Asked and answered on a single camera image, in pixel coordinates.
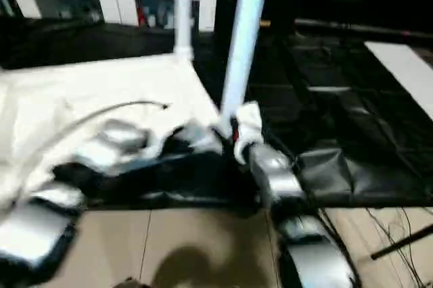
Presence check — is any black metal table leg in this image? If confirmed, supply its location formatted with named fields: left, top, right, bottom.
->
left=371, top=222, right=433, bottom=261

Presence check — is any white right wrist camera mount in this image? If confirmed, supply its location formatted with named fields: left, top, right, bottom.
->
left=233, top=101, right=265, bottom=164

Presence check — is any black plastic mat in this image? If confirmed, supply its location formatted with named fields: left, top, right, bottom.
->
left=0, top=16, right=433, bottom=211

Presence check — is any grey robot lower body part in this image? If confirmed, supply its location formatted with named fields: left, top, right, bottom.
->
left=113, top=277, right=145, bottom=288

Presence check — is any white plastic table top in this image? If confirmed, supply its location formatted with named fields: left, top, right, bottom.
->
left=0, top=53, right=226, bottom=210

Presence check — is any black flat screen television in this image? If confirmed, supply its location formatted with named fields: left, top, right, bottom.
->
left=293, top=0, right=433, bottom=39

